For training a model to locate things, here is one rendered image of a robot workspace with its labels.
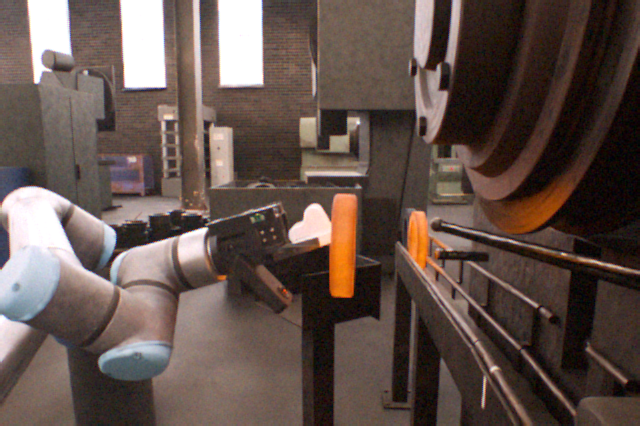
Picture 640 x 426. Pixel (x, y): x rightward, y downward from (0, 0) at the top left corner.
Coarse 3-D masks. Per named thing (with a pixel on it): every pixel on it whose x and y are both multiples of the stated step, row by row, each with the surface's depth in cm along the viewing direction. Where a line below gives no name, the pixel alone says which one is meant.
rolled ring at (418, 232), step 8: (416, 216) 134; (424, 216) 134; (416, 224) 132; (424, 224) 131; (408, 232) 147; (416, 232) 132; (424, 232) 130; (408, 240) 147; (416, 240) 132; (424, 240) 130; (408, 248) 147; (416, 248) 132; (424, 248) 130; (416, 256) 132; (424, 256) 131; (424, 264) 133
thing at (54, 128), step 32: (0, 96) 311; (32, 96) 309; (64, 96) 337; (0, 128) 315; (32, 128) 313; (64, 128) 338; (0, 160) 319; (32, 160) 317; (64, 160) 339; (96, 160) 383; (64, 192) 340; (96, 192) 384
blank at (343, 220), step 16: (336, 208) 61; (352, 208) 61; (336, 224) 60; (352, 224) 60; (336, 240) 59; (352, 240) 59; (336, 256) 59; (352, 256) 59; (336, 272) 60; (352, 272) 60; (336, 288) 62; (352, 288) 62
